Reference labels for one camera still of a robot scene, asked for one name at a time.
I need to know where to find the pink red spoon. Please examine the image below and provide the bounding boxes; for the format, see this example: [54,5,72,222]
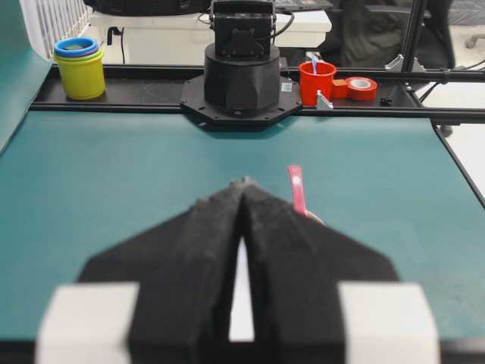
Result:
[287,165,325,225]

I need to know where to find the black office chair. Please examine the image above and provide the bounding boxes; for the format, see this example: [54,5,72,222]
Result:
[319,1,455,69]

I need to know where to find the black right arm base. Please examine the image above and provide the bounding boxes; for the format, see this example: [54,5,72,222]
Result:
[180,1,302,129]

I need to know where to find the yellow green stacked cups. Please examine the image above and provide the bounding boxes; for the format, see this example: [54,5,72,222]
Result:
[54,36,105,100]

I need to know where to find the white round bowl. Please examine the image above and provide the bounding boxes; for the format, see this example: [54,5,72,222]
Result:
[229,239,255,342]

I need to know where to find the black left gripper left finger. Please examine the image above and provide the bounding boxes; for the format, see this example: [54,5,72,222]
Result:
[36,180,243,364]

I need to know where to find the black aluminium frame rail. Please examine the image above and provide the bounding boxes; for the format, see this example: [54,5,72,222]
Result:
[30,65,484,128]

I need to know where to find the red plastic cup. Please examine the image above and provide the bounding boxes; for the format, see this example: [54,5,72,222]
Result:
[299,61,337,107]

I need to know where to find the red tape roll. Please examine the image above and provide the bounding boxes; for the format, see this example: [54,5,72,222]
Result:
[331,77,378,101]

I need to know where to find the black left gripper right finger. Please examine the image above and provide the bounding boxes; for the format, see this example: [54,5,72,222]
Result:
[240,178,443,364]

